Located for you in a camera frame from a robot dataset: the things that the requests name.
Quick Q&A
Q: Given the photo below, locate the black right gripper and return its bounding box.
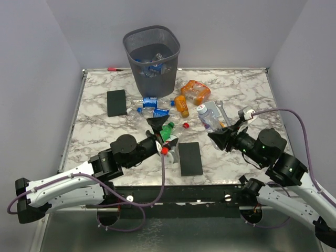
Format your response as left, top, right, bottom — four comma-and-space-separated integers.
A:
208, 118, 266, 165

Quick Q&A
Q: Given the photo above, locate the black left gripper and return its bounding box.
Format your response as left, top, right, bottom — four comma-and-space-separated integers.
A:
125, 115, 170, 170

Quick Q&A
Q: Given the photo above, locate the green plastic bottle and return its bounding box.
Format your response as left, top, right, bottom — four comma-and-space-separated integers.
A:
160, 122, 175, 142

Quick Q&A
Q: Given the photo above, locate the red label clear bottle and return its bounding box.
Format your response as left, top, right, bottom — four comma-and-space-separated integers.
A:
167, 124, 188, 164

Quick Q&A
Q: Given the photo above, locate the small orange juice bottle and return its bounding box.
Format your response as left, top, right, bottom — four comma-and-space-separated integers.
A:
174, 95, 190, 118

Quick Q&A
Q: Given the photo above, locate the Starbucks latte bottle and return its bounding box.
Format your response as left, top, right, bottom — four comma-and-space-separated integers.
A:
154, 53, 164, 61

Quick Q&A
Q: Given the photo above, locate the pepsi bottle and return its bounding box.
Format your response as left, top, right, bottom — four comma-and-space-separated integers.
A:
148, 63, 172, 76
136, 107, 181, 121
131, 97, 175, 108

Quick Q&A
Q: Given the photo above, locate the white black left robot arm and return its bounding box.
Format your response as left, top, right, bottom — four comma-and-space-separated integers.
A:
7, 115, 175, 224

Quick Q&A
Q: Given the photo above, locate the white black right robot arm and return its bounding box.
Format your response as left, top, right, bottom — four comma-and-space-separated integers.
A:
208, 125, 335, 248

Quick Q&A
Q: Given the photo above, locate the grey mesh waste bin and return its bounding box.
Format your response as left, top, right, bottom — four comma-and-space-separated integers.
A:
122, 25, 181, 97

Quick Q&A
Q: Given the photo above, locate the silver wrench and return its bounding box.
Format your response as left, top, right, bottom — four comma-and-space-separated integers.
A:
215, 100, 232, 127

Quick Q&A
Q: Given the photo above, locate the black block near centre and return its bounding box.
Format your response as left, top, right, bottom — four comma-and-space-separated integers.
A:
178, 142, 203, 176

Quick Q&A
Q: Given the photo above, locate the black block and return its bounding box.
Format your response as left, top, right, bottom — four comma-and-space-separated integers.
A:
107, 89, 127, 117
178, 142, 203, 176

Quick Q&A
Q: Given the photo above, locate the crushed orange plastic bottle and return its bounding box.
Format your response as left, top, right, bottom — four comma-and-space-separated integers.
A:
180, 80, 211, 106

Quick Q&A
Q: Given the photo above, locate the black block far left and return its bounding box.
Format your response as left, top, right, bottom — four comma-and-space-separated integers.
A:
107, 89, 127, 117

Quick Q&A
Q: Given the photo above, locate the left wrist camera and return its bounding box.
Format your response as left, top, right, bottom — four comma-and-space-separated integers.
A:
155, 141, 175, 164

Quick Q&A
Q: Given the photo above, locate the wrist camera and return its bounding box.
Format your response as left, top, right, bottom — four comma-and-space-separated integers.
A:
155, 141, 175, 164
238, 106, 258, 123

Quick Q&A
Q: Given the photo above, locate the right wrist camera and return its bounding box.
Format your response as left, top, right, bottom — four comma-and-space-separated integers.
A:
238, 106, 258, 123

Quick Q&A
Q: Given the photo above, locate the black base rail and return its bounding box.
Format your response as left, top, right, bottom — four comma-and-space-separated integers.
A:
85, 183, 266, 220

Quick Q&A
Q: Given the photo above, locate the red handled screwdriver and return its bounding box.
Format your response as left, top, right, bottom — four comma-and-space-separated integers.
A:
107, 68, 125, 72

